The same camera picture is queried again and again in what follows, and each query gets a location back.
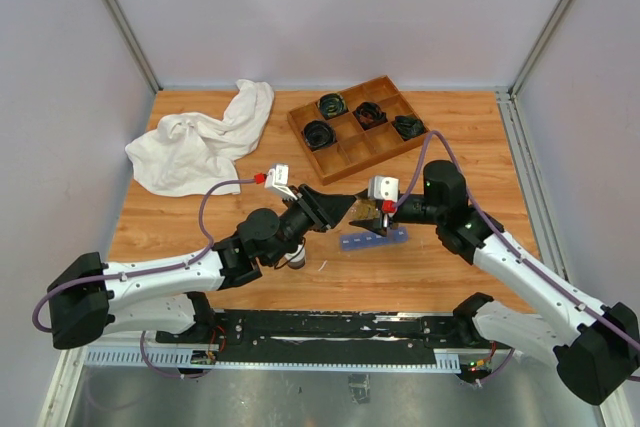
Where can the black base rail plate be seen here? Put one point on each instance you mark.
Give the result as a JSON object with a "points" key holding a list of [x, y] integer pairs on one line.
{"points": [[326, 337]]}

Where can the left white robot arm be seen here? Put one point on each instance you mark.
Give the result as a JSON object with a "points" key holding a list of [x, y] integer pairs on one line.
{"points": [[93, 298]]}

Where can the white cap dark bottle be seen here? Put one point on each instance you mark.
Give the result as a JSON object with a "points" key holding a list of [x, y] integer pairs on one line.
{"points": [[296, 260]]}

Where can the rolled belt middle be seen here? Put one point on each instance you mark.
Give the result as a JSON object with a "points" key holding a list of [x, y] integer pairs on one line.
{"points": [[370, 115]]}

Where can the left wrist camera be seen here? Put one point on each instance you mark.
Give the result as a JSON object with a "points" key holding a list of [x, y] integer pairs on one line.
{"points": [[277, 181]]}

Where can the rolled belt back left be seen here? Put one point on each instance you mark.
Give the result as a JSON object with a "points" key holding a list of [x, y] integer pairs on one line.
{"points": [[331, 105]]}

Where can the clear jar of pills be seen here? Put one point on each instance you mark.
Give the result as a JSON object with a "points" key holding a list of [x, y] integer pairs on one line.
{"points": [[364, 209]]}

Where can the rolled belt right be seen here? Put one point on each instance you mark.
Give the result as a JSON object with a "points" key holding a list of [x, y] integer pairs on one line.
{"points": [[408, 127]]}

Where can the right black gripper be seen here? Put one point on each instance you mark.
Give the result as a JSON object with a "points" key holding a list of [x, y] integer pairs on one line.
{"points": [[378, 226]]}

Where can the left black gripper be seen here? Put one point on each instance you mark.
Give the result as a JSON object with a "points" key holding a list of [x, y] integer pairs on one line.
{"points": [[325, 211]]}

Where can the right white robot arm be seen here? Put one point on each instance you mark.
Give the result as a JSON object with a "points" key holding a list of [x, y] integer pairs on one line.
{"points": [[593, 347]]}

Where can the wooden compartment tray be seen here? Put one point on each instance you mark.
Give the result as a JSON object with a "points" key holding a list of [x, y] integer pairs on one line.
{"points": [[356, 149]]}

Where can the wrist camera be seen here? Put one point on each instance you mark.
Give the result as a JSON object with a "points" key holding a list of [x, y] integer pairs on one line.
{"points": [[277, 181], [384, 189]]}

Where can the white crumpled cloth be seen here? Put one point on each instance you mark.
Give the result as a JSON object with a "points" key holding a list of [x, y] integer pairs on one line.
{"points": [[188, 153]]}

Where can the blue weekly pill organizer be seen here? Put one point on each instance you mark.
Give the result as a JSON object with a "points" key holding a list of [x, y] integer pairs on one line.
{"points": [[368, 240]]}

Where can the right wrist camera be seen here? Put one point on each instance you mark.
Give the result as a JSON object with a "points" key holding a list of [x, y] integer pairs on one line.
{"points": [[384, 189]]}

